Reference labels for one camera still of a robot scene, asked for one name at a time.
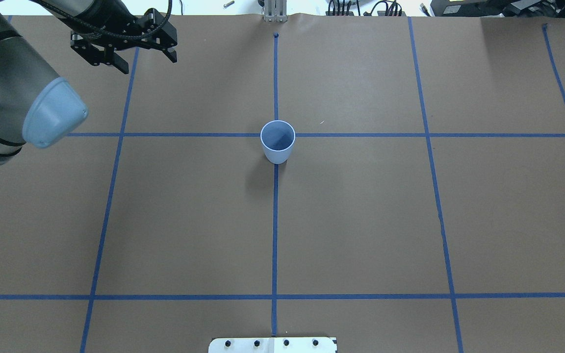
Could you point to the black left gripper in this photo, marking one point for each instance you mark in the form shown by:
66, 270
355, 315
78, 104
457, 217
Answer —
107, 18

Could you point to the light blue plastic cup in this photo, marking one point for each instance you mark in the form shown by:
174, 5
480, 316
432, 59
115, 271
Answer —
277, 139

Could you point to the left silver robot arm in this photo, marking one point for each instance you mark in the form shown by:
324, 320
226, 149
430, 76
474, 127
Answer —
39, 106

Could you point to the aluminium frame post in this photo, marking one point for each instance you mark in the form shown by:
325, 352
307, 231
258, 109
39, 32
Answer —
274, 11

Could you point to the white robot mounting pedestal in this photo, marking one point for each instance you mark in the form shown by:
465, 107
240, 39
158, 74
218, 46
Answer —
274, 345

